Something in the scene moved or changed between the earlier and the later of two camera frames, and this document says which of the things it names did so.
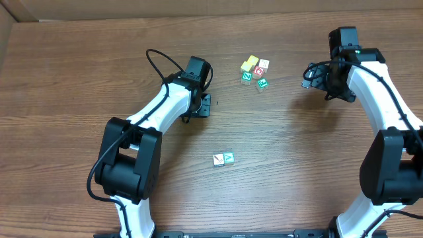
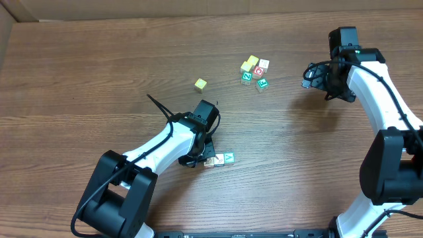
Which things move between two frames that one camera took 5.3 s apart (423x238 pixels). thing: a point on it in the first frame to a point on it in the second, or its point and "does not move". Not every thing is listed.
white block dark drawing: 218,160 does not move
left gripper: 205,106 to 209,151
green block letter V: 229,157 does not move
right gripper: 314,77 does not move
